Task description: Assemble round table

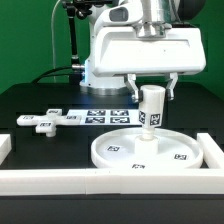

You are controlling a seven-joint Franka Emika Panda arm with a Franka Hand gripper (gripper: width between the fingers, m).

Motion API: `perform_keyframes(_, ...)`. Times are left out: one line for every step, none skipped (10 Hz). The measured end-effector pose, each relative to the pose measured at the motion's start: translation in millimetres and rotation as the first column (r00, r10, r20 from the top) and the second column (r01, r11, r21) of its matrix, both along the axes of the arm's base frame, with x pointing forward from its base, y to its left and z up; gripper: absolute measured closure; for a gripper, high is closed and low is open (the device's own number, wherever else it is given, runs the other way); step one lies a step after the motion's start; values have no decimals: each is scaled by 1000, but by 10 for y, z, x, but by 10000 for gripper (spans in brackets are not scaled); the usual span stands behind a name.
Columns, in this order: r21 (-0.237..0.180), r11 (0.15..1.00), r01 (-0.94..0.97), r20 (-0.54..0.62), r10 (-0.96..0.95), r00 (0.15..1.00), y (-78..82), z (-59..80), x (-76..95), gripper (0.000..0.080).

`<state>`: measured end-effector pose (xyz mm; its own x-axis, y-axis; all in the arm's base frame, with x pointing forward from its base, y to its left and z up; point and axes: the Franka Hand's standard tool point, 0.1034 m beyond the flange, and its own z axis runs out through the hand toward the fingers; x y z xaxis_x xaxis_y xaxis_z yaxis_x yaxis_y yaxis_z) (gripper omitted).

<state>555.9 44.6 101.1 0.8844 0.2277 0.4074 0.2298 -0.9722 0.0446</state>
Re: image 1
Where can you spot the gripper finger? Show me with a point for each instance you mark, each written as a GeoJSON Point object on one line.
{"type": "Point", "coordinates": [136, 93]}
{"type": "Point", "coordinates": [171, 79]}

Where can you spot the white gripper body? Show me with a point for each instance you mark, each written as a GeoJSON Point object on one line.
{"type": "Point", "coordinates": [141, 40]}

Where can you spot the white round table top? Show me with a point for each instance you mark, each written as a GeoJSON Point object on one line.
{"type": "Point", "coordinates": [134, 148]}

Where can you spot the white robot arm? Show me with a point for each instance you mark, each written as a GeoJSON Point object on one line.
{"type": "Point", "coordinates": [115, 85]}

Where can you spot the white marker sheet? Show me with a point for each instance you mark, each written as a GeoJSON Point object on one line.
{"type": "Point", "coordinates": [106, 116]}

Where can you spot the white obstacle fence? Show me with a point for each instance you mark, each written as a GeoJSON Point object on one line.
{"type": "Point", "coordinates": [208, 180]}

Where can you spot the white cross-shaped table base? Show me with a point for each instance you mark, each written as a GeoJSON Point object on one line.
{"type": "Point", "coordinates": [48, 123]}

